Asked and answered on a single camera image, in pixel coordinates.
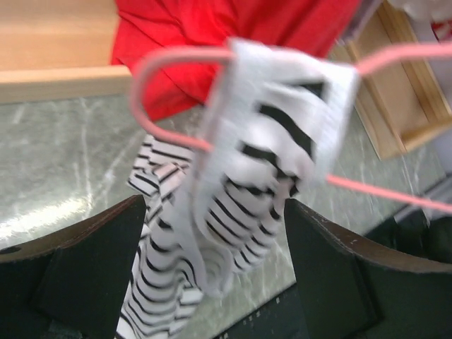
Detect red white striped top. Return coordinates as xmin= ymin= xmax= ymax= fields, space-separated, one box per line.
xmin=116 ymin=39 xmax=359 ymax=338

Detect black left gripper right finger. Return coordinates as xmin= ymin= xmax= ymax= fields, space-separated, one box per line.
xmin=284 ymin=199 xmax=451 ymax=338

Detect black base bar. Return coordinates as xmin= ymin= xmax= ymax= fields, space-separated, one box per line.
xmin=215 ymin=283 xmax=309 ymax=339

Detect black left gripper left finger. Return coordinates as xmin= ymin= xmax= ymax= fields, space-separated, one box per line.
xmin=1 ymin=195 xmax=146 ymax=338

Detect wooden clothes rack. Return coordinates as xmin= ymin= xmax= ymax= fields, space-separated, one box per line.
xmin=331 ymin=1 xmax=451 ymax=159
xmin=1 ymin=1 xmax=131 ymax=103

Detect pink wire hanger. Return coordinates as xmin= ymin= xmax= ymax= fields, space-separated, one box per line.
xmin=129 ymin=38 xmax=451 ymax=212

